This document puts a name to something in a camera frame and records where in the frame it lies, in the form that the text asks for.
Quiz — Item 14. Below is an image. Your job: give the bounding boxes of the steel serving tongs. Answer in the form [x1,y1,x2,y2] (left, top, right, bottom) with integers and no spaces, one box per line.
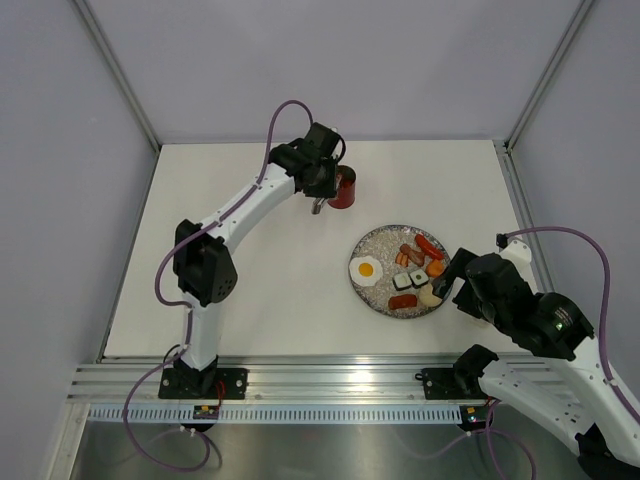
[311,198,327,215]

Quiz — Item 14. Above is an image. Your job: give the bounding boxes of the toy bacon slice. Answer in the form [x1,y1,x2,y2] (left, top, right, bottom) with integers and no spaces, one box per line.
[395,253,409,267]

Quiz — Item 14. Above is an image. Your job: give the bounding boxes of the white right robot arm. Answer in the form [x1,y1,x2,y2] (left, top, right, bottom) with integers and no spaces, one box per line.
[432,248,639,467]

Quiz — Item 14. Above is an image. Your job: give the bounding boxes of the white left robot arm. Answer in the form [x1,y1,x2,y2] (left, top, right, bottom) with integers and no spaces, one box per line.
[173,122,346,398]

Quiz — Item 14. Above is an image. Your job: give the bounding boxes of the red cylindrical lunch container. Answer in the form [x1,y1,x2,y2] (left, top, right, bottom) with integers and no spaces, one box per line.
[328,165,357,210]

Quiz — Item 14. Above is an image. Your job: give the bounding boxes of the toy orange chicken leg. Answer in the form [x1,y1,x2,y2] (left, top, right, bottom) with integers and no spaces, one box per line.
[425,259,446,278]

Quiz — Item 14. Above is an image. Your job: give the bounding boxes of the toy red sausage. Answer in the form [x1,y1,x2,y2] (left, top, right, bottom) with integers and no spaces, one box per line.
[415,234,444,260]

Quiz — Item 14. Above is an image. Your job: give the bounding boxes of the sushi roll green centre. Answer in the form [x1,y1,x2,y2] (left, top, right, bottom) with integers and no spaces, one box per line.
[409,269,429,288]

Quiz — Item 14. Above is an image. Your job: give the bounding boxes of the toy brown meat chunk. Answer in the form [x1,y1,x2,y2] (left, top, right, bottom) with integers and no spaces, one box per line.
[399,244,425,267]

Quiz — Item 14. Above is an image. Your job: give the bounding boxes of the toy steamed bun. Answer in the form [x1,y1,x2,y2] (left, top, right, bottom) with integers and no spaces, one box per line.
[418,283,442,308]

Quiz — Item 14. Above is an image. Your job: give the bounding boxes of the speckled ceramic plate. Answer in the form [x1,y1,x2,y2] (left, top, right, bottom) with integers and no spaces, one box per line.
[347,224,451,320]

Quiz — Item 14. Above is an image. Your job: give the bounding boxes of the toy red meat slab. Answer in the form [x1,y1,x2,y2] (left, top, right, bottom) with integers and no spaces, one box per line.
[388,294,418,311]

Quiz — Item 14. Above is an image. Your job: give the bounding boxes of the toy fried egg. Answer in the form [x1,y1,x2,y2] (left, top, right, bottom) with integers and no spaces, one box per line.
[349,256,384,287]

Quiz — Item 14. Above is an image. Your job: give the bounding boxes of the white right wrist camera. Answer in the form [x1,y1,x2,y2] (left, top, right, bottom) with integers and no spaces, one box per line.
[496,233,532,269]

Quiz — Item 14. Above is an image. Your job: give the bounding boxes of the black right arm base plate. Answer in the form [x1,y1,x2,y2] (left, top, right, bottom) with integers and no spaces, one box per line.
[414,367,488,400]

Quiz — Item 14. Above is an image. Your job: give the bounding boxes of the aluminium front rail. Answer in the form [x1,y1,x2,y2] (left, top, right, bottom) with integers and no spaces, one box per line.
[67,354,457,405]

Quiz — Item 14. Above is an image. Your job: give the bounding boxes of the left aluminium frame post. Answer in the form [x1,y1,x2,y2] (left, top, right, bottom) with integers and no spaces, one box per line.
[69,0,162,157]

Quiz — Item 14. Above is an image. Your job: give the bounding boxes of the aluminium frame post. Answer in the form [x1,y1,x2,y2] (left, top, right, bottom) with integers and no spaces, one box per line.
[69,0,162,157]
[504,0,597,153]

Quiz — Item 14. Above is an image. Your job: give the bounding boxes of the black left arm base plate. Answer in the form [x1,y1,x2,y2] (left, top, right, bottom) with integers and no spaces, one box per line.
[158,367,249,400]

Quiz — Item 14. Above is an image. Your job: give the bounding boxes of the right aluminium frame post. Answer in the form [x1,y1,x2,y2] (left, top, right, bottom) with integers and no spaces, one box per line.
[504,0,597,153]

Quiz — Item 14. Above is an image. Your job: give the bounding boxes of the white slotted cable duct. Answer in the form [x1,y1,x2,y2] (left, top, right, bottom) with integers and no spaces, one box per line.
[88,404,462,425]

